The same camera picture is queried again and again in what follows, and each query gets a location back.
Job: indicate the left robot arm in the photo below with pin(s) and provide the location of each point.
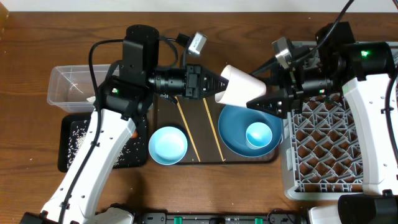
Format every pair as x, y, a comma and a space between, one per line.
151, 65

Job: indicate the light blue bowl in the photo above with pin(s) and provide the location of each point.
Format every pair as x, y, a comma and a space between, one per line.
168, 145

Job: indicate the light blue cup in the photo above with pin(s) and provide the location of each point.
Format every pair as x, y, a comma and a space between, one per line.
258, 135

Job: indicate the clear plastic bin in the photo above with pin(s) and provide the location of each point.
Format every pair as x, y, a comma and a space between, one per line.
69, 87

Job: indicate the wooden chopstick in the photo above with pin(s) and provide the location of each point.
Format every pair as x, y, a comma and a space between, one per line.
187, 128
213, 129

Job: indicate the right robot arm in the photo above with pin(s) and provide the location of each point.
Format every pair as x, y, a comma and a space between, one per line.
366, 75

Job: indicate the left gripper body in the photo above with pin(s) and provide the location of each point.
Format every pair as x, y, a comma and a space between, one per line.
191, 79

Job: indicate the right wooden chopstick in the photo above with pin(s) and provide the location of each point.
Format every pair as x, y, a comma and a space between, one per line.
213, 129

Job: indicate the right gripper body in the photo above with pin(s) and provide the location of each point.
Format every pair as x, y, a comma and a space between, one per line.
289, 80

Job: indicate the grey dishwasher rack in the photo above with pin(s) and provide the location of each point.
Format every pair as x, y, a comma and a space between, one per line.
339, 144

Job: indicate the dark blue plate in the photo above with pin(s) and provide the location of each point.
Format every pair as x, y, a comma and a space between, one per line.
234, 121

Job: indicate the dark brown serving tray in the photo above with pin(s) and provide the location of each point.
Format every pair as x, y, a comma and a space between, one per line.
167, 114

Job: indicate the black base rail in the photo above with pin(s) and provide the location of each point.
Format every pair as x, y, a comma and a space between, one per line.
275, 217

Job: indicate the pink cup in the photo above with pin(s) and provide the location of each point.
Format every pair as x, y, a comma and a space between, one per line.
240, 89

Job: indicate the white napkin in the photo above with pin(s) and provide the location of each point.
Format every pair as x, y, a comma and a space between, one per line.
91, 99

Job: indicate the black plastic tray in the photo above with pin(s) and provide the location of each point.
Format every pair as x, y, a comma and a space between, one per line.
133, 154

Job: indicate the orange carrot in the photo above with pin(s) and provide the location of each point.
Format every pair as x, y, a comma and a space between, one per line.
135, 134

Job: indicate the pile of white rice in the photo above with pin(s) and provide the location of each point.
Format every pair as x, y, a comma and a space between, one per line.
77, 135

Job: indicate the left wooden chopstick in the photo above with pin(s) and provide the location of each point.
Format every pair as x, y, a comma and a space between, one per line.
187, 128

